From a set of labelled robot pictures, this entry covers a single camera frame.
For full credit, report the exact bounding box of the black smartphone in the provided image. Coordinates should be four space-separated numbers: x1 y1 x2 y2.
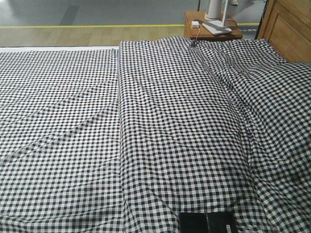
179 212 238 233

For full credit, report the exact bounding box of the checkered bed sheet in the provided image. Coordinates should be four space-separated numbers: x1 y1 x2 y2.
0 49 123 233

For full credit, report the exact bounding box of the checkered duvet cover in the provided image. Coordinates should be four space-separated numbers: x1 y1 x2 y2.
118 37 311 233

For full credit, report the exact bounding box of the wooden nightstand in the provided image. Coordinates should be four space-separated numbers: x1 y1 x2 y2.
184 11 242 41

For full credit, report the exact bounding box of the white power adapter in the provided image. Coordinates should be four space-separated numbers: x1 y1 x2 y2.
191 21 200 28

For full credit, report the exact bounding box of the white cylindrical fan base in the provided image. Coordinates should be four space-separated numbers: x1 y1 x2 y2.
205 0 223 21

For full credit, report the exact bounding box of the wooden headboard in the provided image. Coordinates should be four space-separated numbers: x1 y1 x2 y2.
258 0 311 63

